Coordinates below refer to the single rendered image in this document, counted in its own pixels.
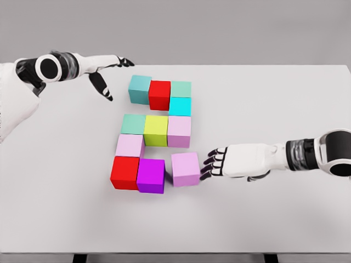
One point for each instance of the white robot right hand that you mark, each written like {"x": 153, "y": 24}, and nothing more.
{"x": 241, "y": 161}

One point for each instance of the cyan cube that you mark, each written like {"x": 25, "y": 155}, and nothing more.
{"x": 180, "y": 107}

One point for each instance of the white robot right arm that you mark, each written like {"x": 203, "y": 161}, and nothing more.
{"x": 315, "y": 153}

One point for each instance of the teal cube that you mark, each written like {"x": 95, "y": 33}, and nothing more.
{"x": 139, "y": 89}

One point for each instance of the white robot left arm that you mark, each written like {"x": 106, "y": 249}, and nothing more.
{"x": 16, "y": 104}

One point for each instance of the light pink cube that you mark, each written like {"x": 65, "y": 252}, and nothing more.
{"x": 185, "y": 169}
{"x": 179, "y": 131}
{"x": 129, "y": 145}

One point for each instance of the red cube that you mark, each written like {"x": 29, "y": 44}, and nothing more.
{"x": 124, "y": 172}
{"x": 159, "y": 94}

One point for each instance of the magenta cube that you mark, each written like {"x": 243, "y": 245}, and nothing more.
{"x": 151, "y": 176}

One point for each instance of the yellow-green cube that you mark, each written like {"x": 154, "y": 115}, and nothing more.
{"x": 155, "y": 130}

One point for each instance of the mint green cube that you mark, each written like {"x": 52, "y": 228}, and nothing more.
{"x": 133, "y": 123}
{"x": 181, "y": 89}

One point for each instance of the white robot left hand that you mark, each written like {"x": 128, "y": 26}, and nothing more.
{"x": 105, "y": 61}

